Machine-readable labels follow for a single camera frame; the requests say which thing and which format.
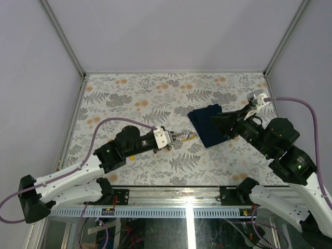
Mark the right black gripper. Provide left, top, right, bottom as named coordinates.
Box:
left=209, top=102, right=273, bottom=157

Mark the metal keyring with yellow handle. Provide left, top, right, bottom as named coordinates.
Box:
left=177, top=130, right=197, bottom=142

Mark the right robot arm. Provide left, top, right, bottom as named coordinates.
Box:
left=211, top=108, right=331, bottom=245

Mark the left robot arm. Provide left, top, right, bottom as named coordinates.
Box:
left=18, top=126, right=176, bottom=224

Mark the dark blue folded cloth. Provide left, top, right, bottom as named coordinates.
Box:
left=187, top=104, right=227, bottom=148

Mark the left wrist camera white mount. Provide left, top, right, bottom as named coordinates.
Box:
left=153, top=127, right=173, bottom=149

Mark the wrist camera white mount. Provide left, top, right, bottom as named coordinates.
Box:
left=244, top=90, right=268, bottom=120
left=153, top=127, right=173, bottom=149

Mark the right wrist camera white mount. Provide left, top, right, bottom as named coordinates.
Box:
left=244, top=90, right=268, bottom=120

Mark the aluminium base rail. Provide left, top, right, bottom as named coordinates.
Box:
left=49, top=185, right=301, bottom=207

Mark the slotted grey cable duct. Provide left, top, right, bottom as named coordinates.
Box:
left=50, top=206, right=243, bottom=218

